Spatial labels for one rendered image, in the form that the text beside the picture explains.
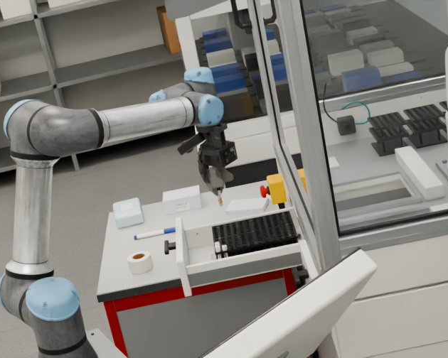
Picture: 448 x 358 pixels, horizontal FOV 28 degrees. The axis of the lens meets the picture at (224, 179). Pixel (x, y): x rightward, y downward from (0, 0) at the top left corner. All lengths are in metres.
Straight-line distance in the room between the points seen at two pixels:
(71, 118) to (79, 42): 4.45
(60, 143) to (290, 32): 0.62
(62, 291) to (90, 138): 0.36
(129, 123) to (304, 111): 0.51
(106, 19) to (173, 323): 4.05
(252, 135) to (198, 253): 0.78
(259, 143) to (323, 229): 1.37
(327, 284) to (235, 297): 1.16
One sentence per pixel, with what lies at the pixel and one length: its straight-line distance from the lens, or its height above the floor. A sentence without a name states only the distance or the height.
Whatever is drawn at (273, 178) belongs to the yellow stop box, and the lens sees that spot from 2.73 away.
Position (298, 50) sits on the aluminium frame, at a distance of 1.72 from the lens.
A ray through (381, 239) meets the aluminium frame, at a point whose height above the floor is 1.07.
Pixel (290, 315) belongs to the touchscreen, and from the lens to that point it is 1.43.
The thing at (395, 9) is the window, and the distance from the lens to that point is 1.76.
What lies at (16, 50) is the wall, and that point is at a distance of 6.49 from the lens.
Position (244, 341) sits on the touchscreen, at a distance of 1.38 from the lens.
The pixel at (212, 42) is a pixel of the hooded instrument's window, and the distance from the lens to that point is 3.10.
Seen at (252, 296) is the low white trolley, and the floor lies 0.65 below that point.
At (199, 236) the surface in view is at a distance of 2.55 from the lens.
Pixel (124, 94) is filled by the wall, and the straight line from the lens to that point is 6.57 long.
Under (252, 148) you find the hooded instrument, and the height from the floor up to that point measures 0.86.
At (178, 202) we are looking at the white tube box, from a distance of 3.01.
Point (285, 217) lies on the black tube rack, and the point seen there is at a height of 0.90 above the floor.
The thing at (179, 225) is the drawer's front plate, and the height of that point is 0.93.
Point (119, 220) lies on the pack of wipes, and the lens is 2.99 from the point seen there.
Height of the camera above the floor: 1.90
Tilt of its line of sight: 21 degrees down
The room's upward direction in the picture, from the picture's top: 12 degrees counter-clockwise
